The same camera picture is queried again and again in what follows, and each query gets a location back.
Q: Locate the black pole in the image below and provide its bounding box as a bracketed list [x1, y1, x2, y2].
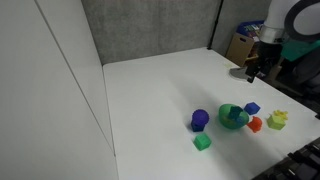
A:
[206, 0, 224, 51]

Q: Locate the red block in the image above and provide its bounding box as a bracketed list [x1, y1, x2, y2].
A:
[246, 115, 264, 134]

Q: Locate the lime green cube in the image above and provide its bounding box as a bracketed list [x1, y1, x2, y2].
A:
[266, 114, 287, 131]

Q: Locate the blue box with colourful print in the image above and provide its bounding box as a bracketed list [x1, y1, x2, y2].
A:
[236, 20, 266, 43]

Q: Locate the blue cylinder block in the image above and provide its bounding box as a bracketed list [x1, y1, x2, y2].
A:
[191, 108, 211, 127]

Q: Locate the cardboard box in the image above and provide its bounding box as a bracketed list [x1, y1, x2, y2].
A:
[225, 32, 261, 68]

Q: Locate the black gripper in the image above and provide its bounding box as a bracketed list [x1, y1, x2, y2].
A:
[246, 41, 284, 84]

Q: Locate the small dark blue cube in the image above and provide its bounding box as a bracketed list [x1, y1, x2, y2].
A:
[190, 121, 206, 133]

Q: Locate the green bowl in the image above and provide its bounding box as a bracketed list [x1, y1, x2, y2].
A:
[218, 103, 250, 131]

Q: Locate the teal fabric object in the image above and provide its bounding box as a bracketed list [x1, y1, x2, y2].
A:
[280, 39, 320, 63]

